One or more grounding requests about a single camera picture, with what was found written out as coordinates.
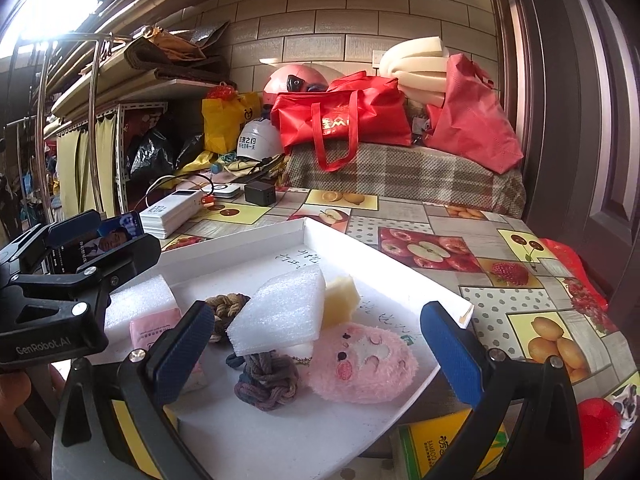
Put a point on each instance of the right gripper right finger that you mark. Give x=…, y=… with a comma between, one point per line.
x=546, y=442

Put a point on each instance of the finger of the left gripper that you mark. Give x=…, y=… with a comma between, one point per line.
x=125, y=259
x=32, y=246

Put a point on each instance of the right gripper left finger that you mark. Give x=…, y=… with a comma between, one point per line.
x=89, y=442

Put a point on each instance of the pink tissue pack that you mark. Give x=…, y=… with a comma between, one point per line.
x=146, y=329

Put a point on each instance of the black white patterned scrunchie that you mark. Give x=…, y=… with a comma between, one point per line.
x=625, y=401

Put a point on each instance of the yellow green tissue pack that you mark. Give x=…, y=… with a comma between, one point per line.
x=419, y=445

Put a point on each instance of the white foam sheet piece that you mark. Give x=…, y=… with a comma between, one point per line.
x=286, y=311

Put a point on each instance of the cream hexagonal foam sponge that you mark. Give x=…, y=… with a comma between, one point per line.
x=340, y=302

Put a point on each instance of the person left hand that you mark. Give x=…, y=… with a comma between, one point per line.
x=15, y=389

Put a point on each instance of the smartphone showing video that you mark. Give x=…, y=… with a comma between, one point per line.
x=111, y=233

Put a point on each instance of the white foam block in tray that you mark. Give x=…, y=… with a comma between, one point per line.
x=142, y=299

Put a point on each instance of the white power bank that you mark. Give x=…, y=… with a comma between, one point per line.
x=168, y=214

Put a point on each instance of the black plastic bag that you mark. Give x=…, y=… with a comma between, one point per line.
x=155, y=154

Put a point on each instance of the fruit pattern tablecloth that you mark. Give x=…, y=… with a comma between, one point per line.
x=520, y=290

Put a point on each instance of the red bag beside table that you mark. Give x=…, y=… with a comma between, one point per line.
x=580, y=282

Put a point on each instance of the metal storage shelf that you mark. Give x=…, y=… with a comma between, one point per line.
x=129, y=85

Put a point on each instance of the black charger block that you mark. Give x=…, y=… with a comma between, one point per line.
x=260, y=193

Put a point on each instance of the pink fluffy plush face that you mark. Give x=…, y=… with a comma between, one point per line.
x=360, y=364

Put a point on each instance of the yellow shopping bag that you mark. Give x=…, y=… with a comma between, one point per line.
x=225, y=113

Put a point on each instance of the white helmet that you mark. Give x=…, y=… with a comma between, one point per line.
x=259, y=140

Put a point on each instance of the plaid covered bench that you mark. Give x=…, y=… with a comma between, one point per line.
x=410, y=174

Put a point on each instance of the pink helmet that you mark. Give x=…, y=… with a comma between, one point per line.
x=298, y=78

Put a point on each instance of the red tote bag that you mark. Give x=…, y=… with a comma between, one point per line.
x=353, y=109

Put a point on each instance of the red crumpled plastic bag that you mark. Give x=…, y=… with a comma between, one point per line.
x=471, y=123

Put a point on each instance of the cream foam strips stack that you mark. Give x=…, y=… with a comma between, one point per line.
x=420, y=68

